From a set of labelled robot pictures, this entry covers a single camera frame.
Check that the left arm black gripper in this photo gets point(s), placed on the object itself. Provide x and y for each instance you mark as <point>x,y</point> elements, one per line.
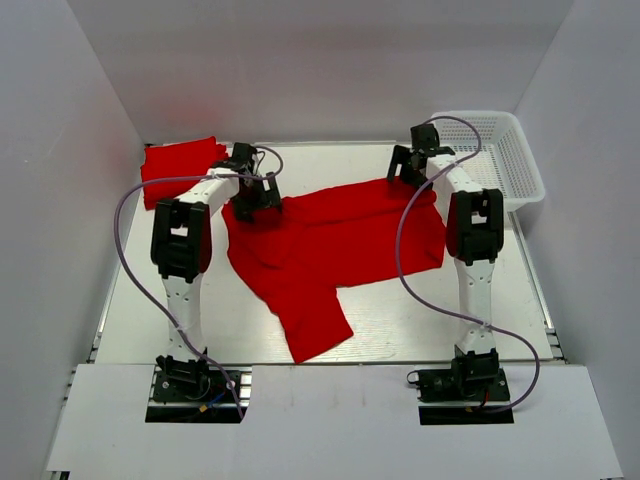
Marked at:
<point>267,199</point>

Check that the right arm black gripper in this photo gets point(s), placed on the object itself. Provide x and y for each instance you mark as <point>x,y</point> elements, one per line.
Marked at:
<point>402,155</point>

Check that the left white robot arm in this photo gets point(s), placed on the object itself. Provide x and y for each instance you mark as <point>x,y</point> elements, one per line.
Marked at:
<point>182,244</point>

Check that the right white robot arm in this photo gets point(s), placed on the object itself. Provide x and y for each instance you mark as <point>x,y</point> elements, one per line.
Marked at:
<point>474,228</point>

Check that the folded red t-shirt stack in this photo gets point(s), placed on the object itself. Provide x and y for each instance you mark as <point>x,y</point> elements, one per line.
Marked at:
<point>193,158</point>

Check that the white plastic mesh basket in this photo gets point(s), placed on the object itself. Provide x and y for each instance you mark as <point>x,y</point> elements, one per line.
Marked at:
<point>503,158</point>

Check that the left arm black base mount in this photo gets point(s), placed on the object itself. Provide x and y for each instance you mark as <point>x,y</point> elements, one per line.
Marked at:
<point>194,391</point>

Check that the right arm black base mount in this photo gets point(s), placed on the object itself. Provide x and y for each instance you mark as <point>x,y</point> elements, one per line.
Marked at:
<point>473,390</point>

